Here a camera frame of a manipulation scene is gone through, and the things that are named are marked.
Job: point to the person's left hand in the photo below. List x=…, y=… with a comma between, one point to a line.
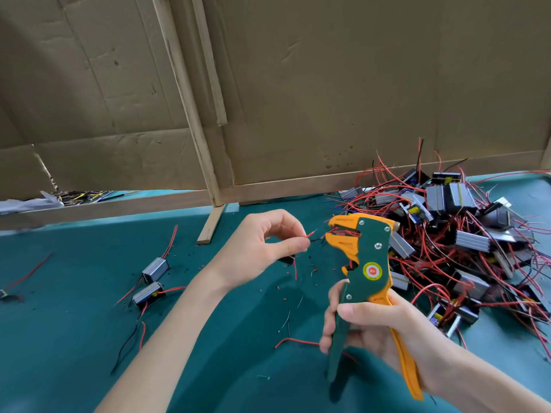
x=254, y=249

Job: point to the person's right hand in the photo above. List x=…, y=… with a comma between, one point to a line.
x=400, y=331

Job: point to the grey plastic bag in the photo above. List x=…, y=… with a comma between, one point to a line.
x=30, y=204

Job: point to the person's right forearm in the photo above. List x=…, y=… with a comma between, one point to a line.
x=495, y=383

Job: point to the person's left forearm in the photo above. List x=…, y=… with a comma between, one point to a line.
x=159, y=357

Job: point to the small wooden stick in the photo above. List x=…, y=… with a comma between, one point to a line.
x=211, y=225

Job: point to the thin wooden strip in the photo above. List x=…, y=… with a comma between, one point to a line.
x=211, y=60

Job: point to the smooth brown cardboard panel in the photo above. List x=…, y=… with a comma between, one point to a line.
x=387, y=81

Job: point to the creased brown cardboard panel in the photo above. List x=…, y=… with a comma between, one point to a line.
x=86, y=81

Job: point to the long wooden bottom rail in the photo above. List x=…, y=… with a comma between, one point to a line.
x=379, y=178

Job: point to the short wooden bottom rail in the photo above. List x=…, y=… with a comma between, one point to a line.
x=103, y=210

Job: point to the wide wooden post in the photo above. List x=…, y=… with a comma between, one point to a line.
x=188, y=99

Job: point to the wooden corner post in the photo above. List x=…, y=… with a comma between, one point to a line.
x=547, y=157

